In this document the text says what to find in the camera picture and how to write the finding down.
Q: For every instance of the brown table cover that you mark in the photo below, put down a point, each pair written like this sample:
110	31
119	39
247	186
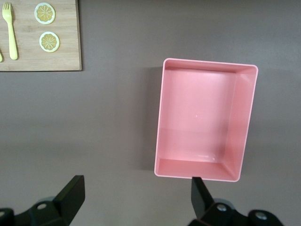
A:
105	106

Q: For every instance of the pink plastic bin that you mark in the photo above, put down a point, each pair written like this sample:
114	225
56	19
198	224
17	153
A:
197	113

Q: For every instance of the yellow plastic fork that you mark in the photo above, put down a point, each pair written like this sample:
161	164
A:
11	35

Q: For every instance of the yellow plastic knife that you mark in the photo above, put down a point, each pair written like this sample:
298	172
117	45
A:
1	57

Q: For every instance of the lemon slice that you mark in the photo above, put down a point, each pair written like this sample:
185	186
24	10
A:
45	13
49	42

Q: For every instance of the bamboo cutting board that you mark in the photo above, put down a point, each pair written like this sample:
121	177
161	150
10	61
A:
28	63

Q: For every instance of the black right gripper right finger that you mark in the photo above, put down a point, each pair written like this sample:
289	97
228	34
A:
202	202

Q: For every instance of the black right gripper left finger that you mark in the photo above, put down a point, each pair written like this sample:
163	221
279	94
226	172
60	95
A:
70	200

